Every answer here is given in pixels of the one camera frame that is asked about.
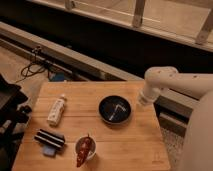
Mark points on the black chair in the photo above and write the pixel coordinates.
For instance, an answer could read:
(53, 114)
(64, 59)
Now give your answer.
(11, 97)

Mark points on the red chili pepper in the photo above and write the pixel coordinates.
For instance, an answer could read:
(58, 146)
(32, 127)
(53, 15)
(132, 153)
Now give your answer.
(84, 149)

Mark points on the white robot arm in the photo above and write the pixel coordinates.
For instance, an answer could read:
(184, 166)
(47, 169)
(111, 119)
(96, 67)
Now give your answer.
(197, 154)

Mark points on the blue object behind table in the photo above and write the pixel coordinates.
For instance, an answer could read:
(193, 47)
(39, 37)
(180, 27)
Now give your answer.
(57, 78)

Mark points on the dark ceramic bowl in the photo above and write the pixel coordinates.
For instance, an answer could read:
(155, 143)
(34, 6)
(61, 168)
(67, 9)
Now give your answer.
(114, 109)

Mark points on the metal window post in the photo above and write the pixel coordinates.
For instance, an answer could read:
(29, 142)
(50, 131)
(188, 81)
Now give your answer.
(205, 30)
(138, 13)

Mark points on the black white striped sponge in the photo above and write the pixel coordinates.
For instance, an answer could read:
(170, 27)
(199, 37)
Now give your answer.
(52, 143)

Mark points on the metal window post right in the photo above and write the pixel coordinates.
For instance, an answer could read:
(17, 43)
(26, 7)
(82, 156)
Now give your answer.
(205, 30)

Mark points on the white tube bottle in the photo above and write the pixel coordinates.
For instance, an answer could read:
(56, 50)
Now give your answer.
(56, 111)

